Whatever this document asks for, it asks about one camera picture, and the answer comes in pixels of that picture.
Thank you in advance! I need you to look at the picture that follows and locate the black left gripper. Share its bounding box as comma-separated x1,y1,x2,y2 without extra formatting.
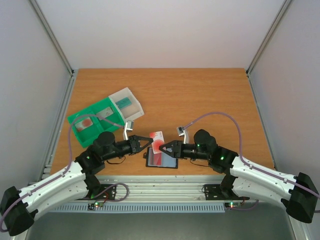
103,135,154,162

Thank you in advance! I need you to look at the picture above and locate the white red circle card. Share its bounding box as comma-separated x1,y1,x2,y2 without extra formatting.
149,131,165,154

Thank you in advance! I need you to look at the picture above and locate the black card holder wallet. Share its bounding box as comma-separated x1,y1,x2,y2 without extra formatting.
143,147,179,169

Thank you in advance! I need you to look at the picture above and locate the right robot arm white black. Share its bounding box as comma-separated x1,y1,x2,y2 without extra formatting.
159,129,319,224

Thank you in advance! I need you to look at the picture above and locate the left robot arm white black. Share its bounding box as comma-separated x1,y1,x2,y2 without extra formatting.
0,131,153,236

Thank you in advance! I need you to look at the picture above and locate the red card in holder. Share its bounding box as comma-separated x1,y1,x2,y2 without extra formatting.
148,153,163,167

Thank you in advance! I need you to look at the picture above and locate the teal card in white bin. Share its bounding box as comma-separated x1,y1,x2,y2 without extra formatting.
115,97,132,110

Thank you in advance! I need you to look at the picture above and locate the grey card in green bin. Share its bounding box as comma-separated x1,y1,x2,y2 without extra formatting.
96,106,114,121

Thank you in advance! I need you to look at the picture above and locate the red white card in bin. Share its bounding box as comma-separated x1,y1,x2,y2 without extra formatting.
74,117,93,132

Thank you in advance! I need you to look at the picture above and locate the white translucent plastic bin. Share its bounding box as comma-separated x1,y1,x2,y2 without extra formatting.
108,87,145,123

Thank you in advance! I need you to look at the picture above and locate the green plastic sorting bin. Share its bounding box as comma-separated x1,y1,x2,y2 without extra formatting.
67,97,125,148

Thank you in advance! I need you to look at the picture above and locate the right small circuit board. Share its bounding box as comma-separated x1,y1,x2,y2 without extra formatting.
224,201,244,209

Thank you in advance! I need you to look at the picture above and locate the small circuit board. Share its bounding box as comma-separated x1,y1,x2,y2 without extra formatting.
224,201,244,209
87,202,104,211

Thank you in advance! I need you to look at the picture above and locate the left small circuit board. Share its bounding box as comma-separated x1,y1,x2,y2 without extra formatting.
87,202,104,211

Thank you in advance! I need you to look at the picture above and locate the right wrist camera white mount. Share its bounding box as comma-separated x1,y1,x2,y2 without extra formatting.
176,126,190,144

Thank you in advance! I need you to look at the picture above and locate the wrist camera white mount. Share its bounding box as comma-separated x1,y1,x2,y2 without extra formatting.
176,126,190,144
122,120,134,141

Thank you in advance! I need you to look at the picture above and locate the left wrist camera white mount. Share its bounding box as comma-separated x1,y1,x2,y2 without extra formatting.
122,120,134,141

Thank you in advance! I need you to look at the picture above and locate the aluminium rail front frame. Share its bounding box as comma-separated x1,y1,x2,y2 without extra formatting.
27,174,298,205

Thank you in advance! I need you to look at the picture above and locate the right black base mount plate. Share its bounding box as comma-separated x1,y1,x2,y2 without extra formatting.
201,184,250,201

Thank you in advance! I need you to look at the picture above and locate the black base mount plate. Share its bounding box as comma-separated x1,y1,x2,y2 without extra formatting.
201,184,250,201
86,184,117,201

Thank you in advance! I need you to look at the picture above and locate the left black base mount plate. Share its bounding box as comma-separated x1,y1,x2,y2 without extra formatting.
86,184,117,201

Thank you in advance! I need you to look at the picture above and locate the grey slotted cable duct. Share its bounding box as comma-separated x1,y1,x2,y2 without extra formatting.
51,202,225,214

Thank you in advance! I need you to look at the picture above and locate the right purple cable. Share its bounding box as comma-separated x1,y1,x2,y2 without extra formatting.
184,111,320,213

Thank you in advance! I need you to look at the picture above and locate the purple cable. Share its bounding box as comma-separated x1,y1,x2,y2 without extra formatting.
184,111,320,213
0,114,126,231

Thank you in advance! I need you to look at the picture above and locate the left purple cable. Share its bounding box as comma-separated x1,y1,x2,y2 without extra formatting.
0,114,126,231

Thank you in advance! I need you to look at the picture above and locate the left aluminium frame post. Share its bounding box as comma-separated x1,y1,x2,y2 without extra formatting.
29,0,76,77

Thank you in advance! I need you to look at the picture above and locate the aluminium frame post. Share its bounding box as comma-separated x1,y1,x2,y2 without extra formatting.
29,0,76,77
245,0,293,77

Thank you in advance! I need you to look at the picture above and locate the right aluminium frame post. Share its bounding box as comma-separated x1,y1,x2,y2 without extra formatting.
245,0,293,77

